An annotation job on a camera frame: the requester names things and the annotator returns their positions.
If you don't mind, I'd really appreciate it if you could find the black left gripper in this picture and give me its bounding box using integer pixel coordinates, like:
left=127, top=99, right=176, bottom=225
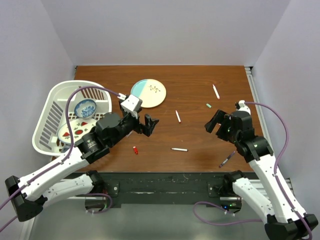
left=108, top=107, right=159, bottom=147

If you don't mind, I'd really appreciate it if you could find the red pen cap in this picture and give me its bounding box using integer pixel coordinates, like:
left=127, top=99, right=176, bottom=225
left=132, top=146, right=139, bottom=155

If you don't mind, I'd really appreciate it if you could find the red marker pen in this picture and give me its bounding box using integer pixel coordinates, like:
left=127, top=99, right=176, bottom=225
left=175, top=110, right=182, bottom=124

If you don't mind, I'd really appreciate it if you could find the grey silver pen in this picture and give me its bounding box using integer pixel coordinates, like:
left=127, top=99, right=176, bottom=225
left=171, top=147, right=189, bottom=152

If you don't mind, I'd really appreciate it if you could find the purple pen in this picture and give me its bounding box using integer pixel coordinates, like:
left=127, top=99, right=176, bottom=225
left=219, top=151, right=236, bottom=168

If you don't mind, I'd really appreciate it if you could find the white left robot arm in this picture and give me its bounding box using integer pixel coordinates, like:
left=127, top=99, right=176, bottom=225
left=5, top=112, right=159, bottom=222

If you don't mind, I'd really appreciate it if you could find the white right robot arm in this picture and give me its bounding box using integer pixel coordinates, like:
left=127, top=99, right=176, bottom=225
left=204, top=109, right=319, bottom=240

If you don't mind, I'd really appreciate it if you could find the pink marker pen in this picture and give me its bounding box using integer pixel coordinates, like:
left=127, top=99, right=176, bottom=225
left=212, top=84, right=220, bottom=100

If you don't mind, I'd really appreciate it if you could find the cream and teal plate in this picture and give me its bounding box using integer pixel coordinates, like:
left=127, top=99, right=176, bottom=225
left=130, top=79, right=167, bottom=109

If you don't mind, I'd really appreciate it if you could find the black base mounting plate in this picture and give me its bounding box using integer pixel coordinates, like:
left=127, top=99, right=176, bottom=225
left=74, top=171, right=253, bottom=210

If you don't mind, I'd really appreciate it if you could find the blue patterned bowl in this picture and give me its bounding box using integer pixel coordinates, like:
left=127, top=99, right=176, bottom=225
left=74, top=99, right=97, bottom=119

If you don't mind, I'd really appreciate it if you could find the watermelon patterned plate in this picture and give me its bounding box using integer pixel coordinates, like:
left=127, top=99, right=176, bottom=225
left=57, top=118, right=97, bottom=145

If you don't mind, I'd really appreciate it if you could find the white plastic dish basket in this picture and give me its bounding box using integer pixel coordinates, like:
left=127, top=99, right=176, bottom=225
left=32, top=80, right=112, bottom=157

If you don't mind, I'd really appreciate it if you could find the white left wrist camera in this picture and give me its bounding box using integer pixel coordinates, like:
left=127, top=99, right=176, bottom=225
left=120, top=94, right=143, bottom=115

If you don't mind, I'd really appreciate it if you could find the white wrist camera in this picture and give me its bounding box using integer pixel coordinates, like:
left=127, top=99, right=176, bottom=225
left=235, top=100, right=251, bottom=115
left=120, top=94, right=143, bottom=115

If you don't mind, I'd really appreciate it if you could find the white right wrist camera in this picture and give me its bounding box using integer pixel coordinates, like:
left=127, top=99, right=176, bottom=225
left=235, top=100, right=251, bottom=115

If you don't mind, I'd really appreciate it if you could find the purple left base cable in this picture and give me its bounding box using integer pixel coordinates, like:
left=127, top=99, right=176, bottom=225
left=84, top=192, right=113, bottom=215

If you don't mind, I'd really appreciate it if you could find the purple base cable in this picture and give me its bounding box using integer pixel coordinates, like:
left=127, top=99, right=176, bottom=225
left=84, top=192, right=113, bottom=215
left=193, top=201, right=263, bottom=227

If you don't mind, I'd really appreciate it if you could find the aluminium frame rail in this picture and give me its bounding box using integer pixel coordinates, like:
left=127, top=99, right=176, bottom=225
left=244, top=66, right=291, bottom=203

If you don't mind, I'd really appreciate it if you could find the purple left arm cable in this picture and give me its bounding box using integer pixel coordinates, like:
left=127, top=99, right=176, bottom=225
left=0, top=85, right=126, bottom=232

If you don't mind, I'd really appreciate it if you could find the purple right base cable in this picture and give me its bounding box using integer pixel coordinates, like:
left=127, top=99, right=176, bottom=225
left=193, top=201, right=263, bottom=227

